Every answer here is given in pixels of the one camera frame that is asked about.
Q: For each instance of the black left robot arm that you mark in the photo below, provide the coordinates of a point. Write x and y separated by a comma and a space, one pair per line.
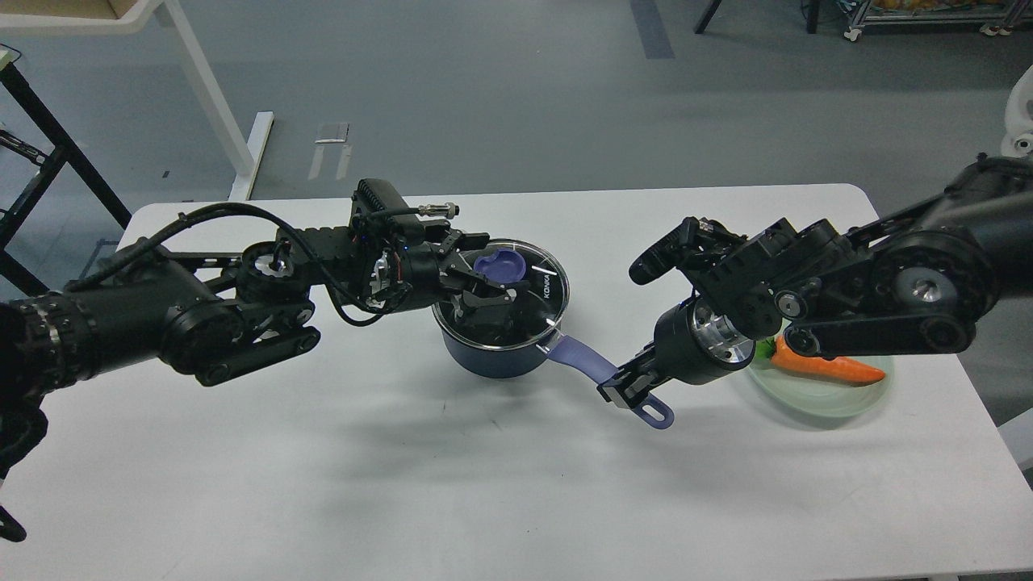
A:
217, 317

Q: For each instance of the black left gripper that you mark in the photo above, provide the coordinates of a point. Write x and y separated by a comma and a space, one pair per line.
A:
407, 277

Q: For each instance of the metal wheeled cart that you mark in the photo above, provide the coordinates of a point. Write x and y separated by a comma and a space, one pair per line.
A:
992, 18

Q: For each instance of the white office chair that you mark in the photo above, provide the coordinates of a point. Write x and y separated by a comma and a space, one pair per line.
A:
1017, 141

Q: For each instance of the glass pot lid purple knob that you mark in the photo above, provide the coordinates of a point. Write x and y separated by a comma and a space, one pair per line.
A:
519, 297

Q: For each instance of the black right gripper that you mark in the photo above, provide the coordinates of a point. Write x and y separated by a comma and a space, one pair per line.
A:
692, 343

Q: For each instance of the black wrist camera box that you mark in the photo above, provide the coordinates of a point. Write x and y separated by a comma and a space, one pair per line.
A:
383, 206

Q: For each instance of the black metal rack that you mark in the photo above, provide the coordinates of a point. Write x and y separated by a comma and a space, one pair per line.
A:
65, 154

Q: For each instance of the pale green plate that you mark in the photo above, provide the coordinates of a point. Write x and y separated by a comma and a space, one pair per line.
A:
820, 395

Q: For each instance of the black furniture leg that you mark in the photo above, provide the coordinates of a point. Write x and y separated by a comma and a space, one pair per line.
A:
706, 16

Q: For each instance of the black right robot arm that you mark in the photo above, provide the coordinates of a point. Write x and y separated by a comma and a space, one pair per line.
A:
915, 282

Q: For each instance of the dark blue saucepan purple handle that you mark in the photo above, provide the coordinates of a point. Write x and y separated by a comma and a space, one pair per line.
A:
558, 347

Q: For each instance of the orange toy carrot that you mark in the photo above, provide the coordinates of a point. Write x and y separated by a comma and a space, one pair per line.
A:
850, 372

